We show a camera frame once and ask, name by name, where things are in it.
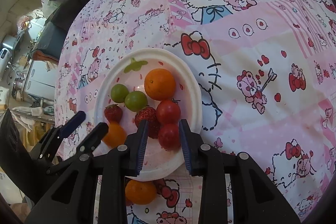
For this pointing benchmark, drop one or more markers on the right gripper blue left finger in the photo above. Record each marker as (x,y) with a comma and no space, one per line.
(136,145)

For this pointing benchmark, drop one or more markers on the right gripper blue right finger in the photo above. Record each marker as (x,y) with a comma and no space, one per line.
(191,147)

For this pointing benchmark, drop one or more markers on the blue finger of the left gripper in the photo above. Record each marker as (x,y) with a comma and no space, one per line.
(86,148)
(52,140)

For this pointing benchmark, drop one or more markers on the red cherry tomato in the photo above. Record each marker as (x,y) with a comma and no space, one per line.
(168,137)
(168,112)

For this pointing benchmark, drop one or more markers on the small orange tangerine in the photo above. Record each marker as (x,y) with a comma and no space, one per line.
(139,192)

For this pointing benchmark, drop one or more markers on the large orange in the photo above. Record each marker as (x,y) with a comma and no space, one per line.
(160,84)

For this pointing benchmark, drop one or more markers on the small orange on plate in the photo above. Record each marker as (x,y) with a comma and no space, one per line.
(116,135)

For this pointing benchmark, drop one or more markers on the strawberry right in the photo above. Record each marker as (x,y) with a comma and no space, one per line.
(149,114)

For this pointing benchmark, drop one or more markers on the strawberry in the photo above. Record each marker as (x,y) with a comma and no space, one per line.
(149,114)
(113,113)

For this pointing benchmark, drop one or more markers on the strawberry left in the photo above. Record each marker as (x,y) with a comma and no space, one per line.
(113,113)

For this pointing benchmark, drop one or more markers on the green grape right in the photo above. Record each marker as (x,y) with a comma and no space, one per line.
(136,101)

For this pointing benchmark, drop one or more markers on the green grape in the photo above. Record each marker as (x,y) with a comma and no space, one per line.
(136,101)
(118,93)

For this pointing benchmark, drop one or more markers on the green grape left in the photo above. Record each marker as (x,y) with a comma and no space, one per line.
(118,93)

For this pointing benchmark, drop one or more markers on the white pink paper plate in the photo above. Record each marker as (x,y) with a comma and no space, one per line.
(131,71)

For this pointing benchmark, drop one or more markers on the dark teal chair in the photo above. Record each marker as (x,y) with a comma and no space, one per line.
(49,44)

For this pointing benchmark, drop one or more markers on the pink Hello Kitty bedsheet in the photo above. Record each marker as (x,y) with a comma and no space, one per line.
(266,70)

